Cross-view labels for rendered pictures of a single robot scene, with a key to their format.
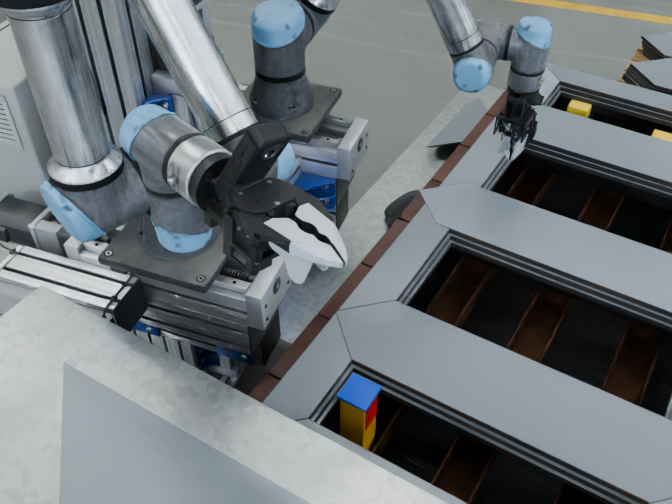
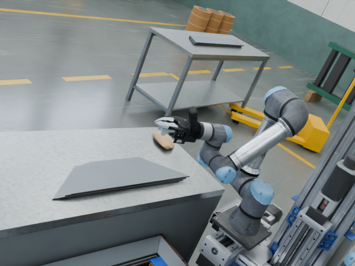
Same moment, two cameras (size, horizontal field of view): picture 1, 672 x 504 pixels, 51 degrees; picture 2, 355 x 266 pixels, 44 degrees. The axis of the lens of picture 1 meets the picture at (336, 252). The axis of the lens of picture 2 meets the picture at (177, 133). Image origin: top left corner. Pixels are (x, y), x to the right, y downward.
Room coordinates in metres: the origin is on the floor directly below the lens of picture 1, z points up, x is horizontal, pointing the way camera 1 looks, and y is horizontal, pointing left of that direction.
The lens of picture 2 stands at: (0.87, -1.54, 2.16)
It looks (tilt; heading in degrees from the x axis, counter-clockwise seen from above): 24 degrees down; 100
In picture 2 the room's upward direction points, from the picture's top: 23 degrees clockwise
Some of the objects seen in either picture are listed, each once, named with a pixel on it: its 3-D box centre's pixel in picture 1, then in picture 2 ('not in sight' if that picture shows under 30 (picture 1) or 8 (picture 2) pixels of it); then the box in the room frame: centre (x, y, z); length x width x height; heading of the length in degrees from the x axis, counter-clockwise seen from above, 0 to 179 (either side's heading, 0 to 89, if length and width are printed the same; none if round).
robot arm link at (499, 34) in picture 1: (484, 42); not in sight; (1.44, -0.32, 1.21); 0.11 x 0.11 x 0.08; 71
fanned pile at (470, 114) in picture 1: (471, 126); not in sight; (1.89, -0.42, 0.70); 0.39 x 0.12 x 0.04; 149
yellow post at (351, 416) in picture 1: (358, 425); not in sight; (0.76, -0.04, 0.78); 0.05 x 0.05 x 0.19; 59
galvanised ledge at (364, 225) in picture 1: (410, 192); not in sight; (1.60, -0.21, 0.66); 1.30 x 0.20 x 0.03; 149
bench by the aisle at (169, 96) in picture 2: not in sight; (202, 75); (-0.07, 4.04, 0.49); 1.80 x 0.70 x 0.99; 68
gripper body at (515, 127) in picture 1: (517, 110); not in sight; (1.42, -0.42, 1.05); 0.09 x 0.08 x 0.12; 149
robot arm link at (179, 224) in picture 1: (189, 202); (210, 154); (0.74, 0.20, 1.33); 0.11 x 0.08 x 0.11; 134
